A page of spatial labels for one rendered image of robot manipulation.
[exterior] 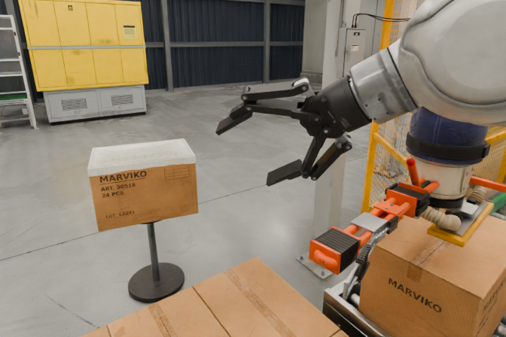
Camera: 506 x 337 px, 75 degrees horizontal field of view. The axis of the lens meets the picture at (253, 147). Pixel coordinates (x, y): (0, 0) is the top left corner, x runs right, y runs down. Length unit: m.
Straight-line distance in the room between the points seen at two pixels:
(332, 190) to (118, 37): 6.37
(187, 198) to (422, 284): 1.39
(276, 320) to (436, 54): 1.46
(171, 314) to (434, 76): 1.54
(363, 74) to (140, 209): 1.83
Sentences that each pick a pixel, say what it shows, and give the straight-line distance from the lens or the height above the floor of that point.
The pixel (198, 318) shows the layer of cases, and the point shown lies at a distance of 1.63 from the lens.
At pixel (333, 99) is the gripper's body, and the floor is 1.62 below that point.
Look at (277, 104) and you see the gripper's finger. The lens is 0.49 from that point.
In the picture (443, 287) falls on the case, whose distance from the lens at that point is 1.34.
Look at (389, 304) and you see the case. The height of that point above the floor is 0.73.
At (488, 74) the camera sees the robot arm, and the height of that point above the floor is 1.68.
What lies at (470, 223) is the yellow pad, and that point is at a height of 1.16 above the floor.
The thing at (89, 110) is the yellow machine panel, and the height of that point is 0.25.
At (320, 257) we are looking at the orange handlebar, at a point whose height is 1.28.
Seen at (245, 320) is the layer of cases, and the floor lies 0.54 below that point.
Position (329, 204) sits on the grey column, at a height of 0.57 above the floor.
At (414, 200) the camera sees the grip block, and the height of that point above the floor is 1.29.
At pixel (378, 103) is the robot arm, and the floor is 1.62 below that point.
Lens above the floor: 1.70
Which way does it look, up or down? 18 degrees down
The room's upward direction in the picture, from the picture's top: straight up
